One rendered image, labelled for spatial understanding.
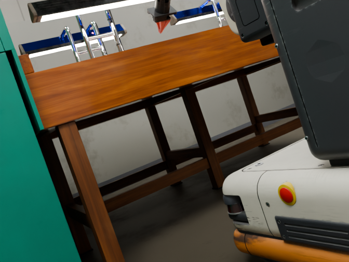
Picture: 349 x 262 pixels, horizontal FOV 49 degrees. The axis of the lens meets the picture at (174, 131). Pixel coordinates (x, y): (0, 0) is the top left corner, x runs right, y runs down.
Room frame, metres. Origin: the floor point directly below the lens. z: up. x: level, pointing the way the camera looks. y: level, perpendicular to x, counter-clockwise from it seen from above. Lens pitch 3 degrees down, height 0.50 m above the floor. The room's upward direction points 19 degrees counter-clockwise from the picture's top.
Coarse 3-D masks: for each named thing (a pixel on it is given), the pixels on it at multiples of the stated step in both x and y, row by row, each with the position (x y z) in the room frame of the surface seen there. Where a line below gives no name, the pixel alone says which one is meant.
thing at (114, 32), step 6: (108, 12) 1.90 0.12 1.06; (78, 18) 1.83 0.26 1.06; (108, 18) 1.90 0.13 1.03; (78, 24) 1.83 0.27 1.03; (114, 24) 1.91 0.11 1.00; (84, 30) 1.83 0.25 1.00; (114, 30) 1.90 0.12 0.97; (84, 36) 1.83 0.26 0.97; (90, 36) 1.84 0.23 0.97; (96, 36) 1.85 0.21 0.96; (102, 36) 1.87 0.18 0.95; (114, 36) 1.90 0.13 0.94; (120, 42) 1.91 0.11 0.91; (90, 48) 1.83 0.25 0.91; (120, 48) 1.90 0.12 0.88; (90, 54) 1.83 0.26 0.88
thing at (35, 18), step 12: (48, 0) 1.62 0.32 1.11; (60, 0) 1.64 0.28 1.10; (72, 0) 1.65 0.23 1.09; (84, 0) 1.67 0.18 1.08; (96, 0) 1.68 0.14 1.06; (108, 0) 1.70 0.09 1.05; (120, 0) 1.73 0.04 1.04; (36, 12) 1.56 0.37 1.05; (48, 12) 1.58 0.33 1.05; (60, 12) 1.61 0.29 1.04
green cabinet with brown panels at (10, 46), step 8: (0, 8) 1.19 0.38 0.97; (0, 16) 1.19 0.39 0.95; (0, 24) 1.18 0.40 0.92; (0, 32) 1.18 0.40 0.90; (8, 32) 1.19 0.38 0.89; (0, 40) 1.18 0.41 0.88; (8, 40) 1.18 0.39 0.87; (0, 48) 1.17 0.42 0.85; (8, 48) 1.18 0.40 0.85; (8, 56) 1.24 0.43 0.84
